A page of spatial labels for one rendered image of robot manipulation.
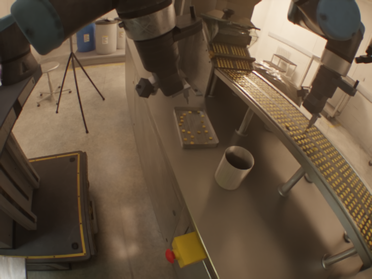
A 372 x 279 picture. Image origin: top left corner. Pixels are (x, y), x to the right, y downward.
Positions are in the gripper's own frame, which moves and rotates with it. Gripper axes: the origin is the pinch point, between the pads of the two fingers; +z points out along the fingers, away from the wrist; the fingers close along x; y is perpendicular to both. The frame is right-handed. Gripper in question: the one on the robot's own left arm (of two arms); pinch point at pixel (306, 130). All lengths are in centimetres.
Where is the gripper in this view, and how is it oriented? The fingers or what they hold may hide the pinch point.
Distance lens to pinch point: 61.4
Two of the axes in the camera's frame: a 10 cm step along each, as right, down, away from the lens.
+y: -3.5, -6.8, 6.4
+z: -1.6, 7.2, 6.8
